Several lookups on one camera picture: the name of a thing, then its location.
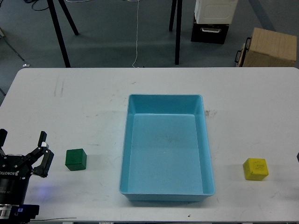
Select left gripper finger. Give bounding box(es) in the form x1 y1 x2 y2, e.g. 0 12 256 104
0 129 7 156
24 131 54 178

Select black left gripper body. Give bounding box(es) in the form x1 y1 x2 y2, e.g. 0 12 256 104
0 154 32 205

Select green cube block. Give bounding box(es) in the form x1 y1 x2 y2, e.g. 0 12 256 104
65 148 87 171

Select yellow cube block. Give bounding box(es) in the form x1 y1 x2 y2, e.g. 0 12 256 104
243 158 269 181

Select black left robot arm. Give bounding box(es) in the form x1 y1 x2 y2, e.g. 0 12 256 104
0 131 54 224

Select blue plastic bin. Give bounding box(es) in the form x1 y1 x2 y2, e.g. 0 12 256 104
119 94 215 202

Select black left trestle legs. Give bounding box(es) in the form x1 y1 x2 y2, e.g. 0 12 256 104
47 0 79 68

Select black trestle legs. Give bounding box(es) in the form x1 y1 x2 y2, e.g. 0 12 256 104
169 0 183 65
47 0 79 68

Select white plastic crate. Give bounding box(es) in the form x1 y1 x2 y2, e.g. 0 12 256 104
194 0 238 24

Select black right trestle legs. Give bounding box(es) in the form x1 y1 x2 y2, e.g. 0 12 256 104
169 0 183 65

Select black cable on floor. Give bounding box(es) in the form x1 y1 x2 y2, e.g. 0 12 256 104
23 0 51 11

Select black box with handle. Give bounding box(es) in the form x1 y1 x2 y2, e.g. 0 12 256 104
191 18 229 44

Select white hanging cord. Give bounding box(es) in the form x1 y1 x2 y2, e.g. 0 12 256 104
132 0 141 69

